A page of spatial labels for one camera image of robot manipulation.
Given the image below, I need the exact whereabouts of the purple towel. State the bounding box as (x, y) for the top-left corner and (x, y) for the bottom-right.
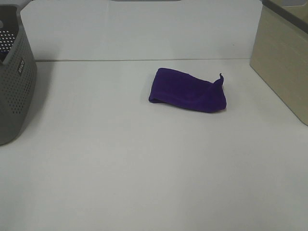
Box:
(149, 68), (227, 113)

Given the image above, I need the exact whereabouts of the beige storage bin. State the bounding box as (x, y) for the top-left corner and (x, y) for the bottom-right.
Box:
(250, 6), (308, 124)

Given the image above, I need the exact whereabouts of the grey perforated laundry basket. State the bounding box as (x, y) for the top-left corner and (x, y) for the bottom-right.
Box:
(0, 0), (37, 145)

